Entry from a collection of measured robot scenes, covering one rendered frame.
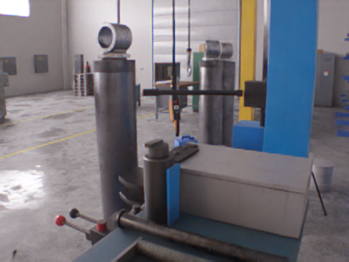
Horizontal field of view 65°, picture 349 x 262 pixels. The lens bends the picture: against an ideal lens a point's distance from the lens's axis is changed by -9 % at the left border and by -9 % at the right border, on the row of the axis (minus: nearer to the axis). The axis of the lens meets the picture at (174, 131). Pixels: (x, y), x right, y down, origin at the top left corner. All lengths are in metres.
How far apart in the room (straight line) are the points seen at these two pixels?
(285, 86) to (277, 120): 0.12
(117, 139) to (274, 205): 0.95
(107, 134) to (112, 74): 0.29
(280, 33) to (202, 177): 0.58
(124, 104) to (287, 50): 0.79
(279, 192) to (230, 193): 0.12
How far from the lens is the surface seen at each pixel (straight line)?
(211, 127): 2.62
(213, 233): 0.73
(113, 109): 1.44
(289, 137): 1.09
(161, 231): 0.67
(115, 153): 1.49
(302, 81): 1.06
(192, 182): 0.76
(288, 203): 0.71
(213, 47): 2.60
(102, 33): 1.55
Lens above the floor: 1.45
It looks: 13 degrees down
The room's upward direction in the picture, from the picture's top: straight up
